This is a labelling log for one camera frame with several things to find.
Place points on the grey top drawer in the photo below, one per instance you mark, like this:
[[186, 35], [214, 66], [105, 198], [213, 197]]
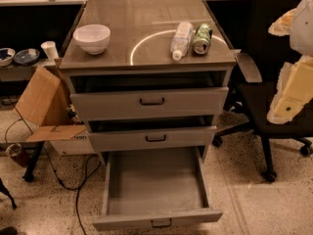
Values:
[[150, 103]]

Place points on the grey bottom drawer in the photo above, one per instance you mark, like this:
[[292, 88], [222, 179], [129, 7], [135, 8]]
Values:
[[157, 188]]

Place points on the white blue bowl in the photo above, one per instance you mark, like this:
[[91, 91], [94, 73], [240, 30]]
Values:
[[6, 56]]

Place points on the white ceramic bowl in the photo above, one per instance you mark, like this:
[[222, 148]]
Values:
[[92, 38]]

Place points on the grey drawer cabinet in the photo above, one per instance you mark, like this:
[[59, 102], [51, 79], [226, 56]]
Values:
[[138, 58]]

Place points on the open cardboard box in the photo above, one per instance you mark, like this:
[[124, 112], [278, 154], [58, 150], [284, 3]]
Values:
[[44, 103]]

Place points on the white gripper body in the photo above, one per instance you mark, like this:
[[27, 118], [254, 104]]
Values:
[[302, 33]]

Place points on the white paper cup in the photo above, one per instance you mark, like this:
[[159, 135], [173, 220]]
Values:
[[49, 48]]

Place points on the black stand leg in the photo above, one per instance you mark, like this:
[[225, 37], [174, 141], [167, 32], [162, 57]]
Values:
[[28, 175]]

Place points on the grey drawer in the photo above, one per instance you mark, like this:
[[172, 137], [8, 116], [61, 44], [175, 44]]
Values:
[[150, 103], [152, 139], [157, 188]]

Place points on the clear plastic water bottle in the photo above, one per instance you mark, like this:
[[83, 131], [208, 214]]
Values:
[[181, 40]]

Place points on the blue patterned bowl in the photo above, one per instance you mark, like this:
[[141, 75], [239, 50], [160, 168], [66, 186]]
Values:
[[27, 57]]

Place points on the grey middle drawer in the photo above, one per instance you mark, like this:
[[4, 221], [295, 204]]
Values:
[[152, 139]]

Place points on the brown cup on floor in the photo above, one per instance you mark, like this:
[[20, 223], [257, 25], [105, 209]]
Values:
[[17, 153]]

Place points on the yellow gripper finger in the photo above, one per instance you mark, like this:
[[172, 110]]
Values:
[[283, 25], [294, 90]]

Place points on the black office chair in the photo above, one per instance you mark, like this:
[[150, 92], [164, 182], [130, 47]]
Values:
[[253, 81]]

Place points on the green soda can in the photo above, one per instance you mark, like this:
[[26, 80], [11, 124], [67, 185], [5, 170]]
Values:
[[202, 38]]

